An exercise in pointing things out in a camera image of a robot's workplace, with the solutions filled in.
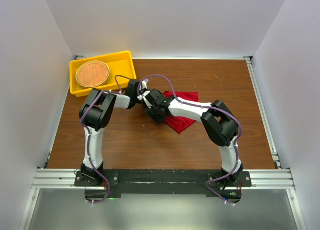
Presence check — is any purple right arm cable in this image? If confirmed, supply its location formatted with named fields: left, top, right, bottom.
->
left=136, top=74, right=244, bottom=207

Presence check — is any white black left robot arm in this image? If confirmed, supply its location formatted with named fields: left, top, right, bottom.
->
left=79, top=79, right=148, bottom=186

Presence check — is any round woven coaster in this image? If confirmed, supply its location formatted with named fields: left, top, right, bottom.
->
left=75, top=60, right=111, bottom=88

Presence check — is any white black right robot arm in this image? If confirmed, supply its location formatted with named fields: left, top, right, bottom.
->
left=137, top=89, right=243, bottom=186

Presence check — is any yellow plastic tray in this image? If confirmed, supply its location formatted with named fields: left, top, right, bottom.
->
left=69, top=50, right=137, bottom=97

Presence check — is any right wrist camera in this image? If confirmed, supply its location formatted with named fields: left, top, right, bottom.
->
left=137, top=90, right=152, bottom=109

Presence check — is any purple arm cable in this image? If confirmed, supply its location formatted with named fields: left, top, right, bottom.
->
left=79, top=74, right=133, bottom=205
left=136, top=74, right=244, bottom=207

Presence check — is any red cloth napkin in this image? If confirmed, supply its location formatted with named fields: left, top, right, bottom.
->
left=164, top=91, right=199, bottom=134

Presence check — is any aluminium frame rail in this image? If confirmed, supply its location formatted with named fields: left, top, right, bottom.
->
left=21, top=59, right=306, bottom=229

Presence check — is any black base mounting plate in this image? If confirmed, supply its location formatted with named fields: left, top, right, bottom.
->
left=74, top=168, right=253, bottom=199

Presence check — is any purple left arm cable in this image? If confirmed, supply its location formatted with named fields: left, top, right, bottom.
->
left=79, top=74, right=133, bottom=205

